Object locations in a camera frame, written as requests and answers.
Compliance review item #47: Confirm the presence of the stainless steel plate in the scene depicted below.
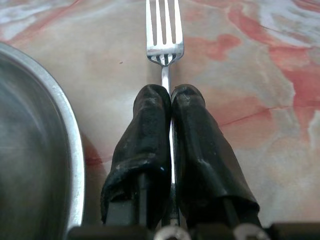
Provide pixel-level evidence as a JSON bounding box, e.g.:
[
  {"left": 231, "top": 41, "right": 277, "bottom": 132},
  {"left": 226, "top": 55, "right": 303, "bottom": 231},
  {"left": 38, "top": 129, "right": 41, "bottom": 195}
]
[{"left": 0, "top": 41, "right": 86, "bottom": 240}]

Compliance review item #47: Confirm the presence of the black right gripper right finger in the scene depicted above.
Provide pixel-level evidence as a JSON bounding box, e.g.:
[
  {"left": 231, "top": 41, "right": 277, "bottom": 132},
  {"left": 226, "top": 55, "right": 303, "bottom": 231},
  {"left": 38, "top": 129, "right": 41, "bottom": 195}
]
[{"left": 170, "top": 83, "right": 265, "bottom": 227}]

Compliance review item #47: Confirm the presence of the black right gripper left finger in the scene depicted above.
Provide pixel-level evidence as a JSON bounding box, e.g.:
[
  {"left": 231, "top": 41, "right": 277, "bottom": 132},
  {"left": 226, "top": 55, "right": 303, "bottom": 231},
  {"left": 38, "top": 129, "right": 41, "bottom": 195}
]
[{"left": 100, "top": 83, "right": 174, "bottom": 227}]

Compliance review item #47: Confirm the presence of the stainless steel fork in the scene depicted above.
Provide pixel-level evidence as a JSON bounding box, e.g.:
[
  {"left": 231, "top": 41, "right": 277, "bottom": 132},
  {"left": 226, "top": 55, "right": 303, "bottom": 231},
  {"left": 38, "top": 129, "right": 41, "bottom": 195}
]
[{"left": 145, "top": 0, "right": 186, "bottom": 187}]

